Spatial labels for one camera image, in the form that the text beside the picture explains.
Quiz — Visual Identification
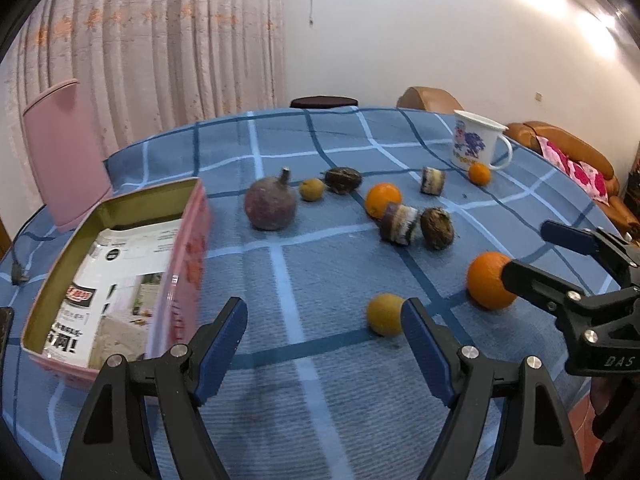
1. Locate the large orange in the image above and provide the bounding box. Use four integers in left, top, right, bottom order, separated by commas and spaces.
466, 252, 516, 311

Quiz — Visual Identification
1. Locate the brown taro root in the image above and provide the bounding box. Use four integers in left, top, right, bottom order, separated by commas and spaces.
420, 207, 454, 252

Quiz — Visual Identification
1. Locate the yellow-green round fruit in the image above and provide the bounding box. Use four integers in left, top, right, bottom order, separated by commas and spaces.
367, 292, 405, 337

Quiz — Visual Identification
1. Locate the small yellow-brown fruit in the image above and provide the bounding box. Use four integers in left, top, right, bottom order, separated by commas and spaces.
298, 178, 326, 202

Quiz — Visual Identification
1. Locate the dark wrinkled passion fruit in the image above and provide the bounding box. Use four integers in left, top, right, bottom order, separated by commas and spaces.
323, 167, 362, 195

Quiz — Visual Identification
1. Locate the right hand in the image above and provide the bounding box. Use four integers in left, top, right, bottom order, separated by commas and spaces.
589, 377, 617, 417

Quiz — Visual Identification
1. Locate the brown leather sofa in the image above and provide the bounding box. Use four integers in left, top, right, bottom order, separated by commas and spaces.
506, 122, 639, 240

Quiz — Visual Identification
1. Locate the pink tin box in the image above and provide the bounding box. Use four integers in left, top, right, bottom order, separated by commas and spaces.
21, 178, 213, 389

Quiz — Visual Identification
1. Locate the pink floral cushion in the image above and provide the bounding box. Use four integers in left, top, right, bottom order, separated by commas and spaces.
537, 136, 608, 205

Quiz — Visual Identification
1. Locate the printed paper in box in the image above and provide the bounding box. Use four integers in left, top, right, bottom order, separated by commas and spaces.
42, 219, 181, 370

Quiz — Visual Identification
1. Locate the small tangerine by mug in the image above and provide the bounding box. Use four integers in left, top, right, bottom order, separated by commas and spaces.
468, 162, 491, 186

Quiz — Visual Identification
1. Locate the white enamel cartoon mug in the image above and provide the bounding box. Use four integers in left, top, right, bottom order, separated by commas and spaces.
451, 110, 513, 171

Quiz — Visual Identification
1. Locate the black smartphone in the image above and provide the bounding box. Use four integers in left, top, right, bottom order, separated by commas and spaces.
0, 307, 14, 384

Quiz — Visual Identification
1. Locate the medium orange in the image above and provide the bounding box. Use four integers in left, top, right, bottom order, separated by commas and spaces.
364, 182, 402, 220

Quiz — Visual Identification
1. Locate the purple mangosteen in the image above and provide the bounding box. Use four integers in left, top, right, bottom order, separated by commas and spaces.
244, 167, 297, 231

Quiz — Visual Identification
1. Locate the pink electric kettle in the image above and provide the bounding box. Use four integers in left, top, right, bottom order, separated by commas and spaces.
23, 78, 113, 233

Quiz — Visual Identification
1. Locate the dark round stool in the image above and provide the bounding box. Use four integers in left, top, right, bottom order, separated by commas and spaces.
290, 96, 359, 110

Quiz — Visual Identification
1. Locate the pink floral curtain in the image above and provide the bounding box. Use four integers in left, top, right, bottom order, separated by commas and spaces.
1, 0, 284, 231

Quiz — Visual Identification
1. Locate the black power cable plug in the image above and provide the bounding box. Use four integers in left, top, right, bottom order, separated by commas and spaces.
10, 205, 54, 286

